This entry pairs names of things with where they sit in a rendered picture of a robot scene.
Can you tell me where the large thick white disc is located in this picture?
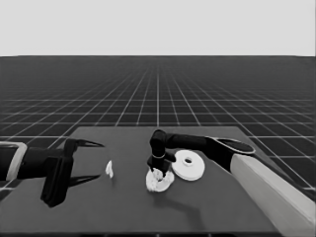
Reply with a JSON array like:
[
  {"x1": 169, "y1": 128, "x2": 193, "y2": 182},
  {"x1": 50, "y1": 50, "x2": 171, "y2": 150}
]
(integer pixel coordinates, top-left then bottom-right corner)
[{"x1": 171, "y1": 149, "x2": 205, "y2": 183}]

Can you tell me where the small white T-shaped piece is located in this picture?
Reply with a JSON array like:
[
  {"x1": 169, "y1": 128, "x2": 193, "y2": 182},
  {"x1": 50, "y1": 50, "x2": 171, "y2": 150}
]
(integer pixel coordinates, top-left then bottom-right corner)
[{"x1": 105, "y1": 159, "x2": 115, "y2": 180}]

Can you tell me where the white round pinned carrier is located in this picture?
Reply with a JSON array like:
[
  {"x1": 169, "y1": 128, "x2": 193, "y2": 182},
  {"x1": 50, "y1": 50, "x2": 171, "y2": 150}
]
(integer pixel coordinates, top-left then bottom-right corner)
[{"x1": 145, "y1": 167, "x2": 176, "y2": 194}]

